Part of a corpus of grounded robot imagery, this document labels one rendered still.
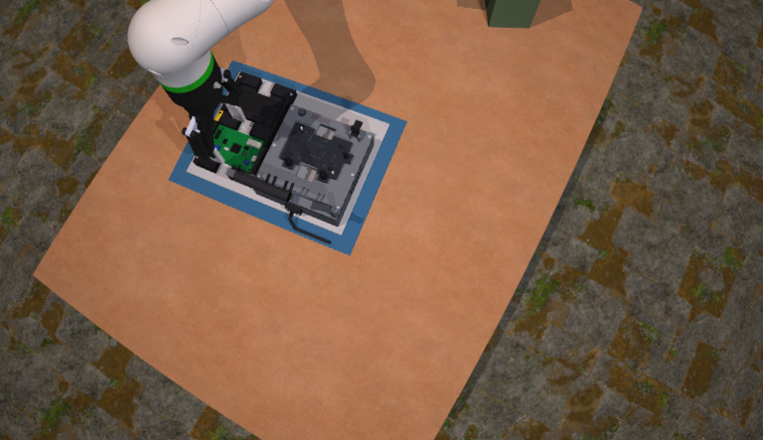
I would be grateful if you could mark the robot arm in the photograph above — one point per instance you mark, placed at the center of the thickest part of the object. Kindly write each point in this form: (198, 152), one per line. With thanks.
(172, 39)

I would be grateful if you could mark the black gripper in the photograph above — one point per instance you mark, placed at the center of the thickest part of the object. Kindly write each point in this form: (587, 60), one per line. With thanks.
(203, 117)

